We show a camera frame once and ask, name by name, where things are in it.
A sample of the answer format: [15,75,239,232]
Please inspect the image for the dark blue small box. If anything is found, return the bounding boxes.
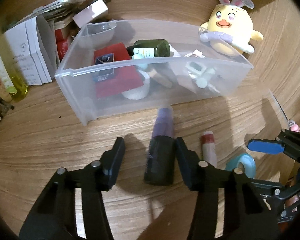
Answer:
[96,52,115,83]

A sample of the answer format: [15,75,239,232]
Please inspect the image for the white tape roll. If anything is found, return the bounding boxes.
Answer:
[121,70,150,100]

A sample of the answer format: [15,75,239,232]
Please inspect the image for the red package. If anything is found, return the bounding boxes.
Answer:
[93,42,145,100]

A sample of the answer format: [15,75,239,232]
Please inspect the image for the stack of paper packets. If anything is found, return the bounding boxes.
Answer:
[32,0,112,20]

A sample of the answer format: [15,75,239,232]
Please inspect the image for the pale blue capped bottle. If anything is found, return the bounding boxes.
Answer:
[131,54,149,70]

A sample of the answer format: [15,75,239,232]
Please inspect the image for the white paper carton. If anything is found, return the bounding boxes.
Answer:
[4,16,53,86]

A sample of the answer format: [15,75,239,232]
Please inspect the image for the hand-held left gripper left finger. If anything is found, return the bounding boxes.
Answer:
[19,137,126,240]

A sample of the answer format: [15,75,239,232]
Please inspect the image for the green glass bottle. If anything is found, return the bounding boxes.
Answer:
[126,39,171,58]

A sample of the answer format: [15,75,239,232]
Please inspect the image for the yellow chick plush toy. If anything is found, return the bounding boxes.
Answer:
[199,0,264,57]

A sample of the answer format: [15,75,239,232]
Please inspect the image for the yellow liquid bottle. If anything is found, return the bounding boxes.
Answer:
[0,24,29,103]

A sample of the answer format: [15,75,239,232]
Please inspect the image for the mint capped small bottle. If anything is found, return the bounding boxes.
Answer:
[196,67,217,88]

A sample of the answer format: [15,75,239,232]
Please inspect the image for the white flower hair clip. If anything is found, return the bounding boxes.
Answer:
[187,50,207,59]

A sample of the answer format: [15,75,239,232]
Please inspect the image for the purple bottle with black cap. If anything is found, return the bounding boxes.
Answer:
[144,105,177,186]

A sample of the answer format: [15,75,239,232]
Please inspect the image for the small white cardboard box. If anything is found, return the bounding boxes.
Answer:
[72,0,109,27]

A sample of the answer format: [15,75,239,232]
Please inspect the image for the red and white tube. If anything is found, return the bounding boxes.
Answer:
[201,131,218,168]

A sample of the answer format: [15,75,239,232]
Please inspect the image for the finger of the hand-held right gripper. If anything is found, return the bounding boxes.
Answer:
[247,129,300,165]
[250,179,300,224]

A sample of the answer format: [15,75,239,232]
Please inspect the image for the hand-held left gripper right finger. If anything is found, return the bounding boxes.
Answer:
[175,137,283,240]

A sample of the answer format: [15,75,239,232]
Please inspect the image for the blue tape roll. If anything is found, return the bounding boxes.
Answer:
[225,154,257,178]

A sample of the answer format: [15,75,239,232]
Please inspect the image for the clear plastic drawer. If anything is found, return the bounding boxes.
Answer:
[54,19,254,127]

